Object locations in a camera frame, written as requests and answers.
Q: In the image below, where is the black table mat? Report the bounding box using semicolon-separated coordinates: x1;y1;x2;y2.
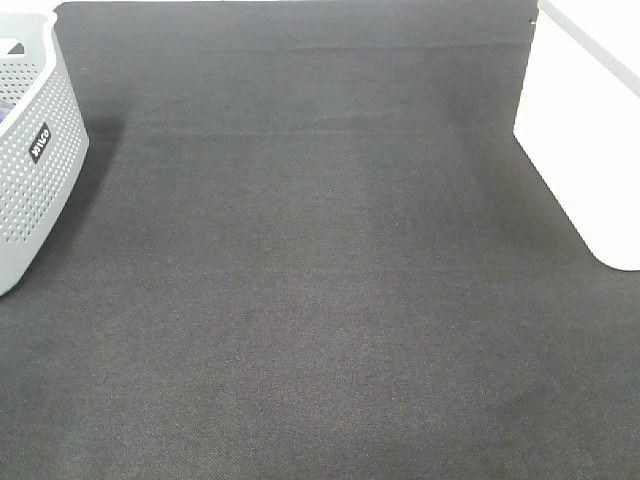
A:
1;1;639;479

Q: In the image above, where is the white perforated basket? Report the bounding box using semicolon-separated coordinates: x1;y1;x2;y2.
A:
514;10;639;271

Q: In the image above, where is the grey perforated laundry basket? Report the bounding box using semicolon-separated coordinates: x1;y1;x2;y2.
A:
1;10;89;293

